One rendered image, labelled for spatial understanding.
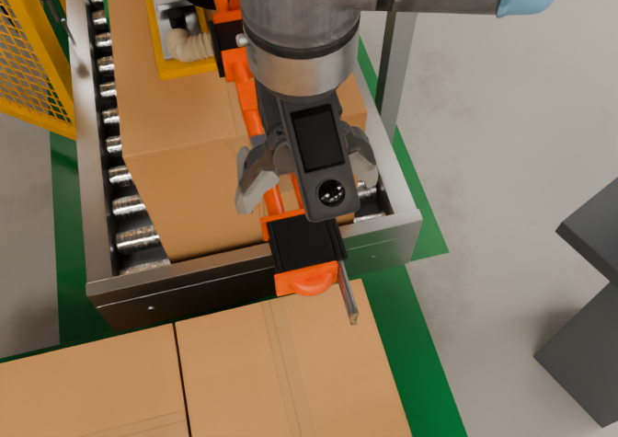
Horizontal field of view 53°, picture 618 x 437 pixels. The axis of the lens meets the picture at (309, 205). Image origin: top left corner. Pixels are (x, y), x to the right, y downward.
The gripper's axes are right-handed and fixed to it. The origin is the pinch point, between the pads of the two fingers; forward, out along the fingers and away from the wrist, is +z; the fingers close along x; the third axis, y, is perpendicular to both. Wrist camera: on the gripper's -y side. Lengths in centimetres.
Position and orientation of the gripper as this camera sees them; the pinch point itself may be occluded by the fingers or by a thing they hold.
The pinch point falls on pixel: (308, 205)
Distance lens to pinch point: 67.0
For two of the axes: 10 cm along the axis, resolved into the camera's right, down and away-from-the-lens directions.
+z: 0.1, 5.1, 8.6
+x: -9.7, 2.1, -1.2
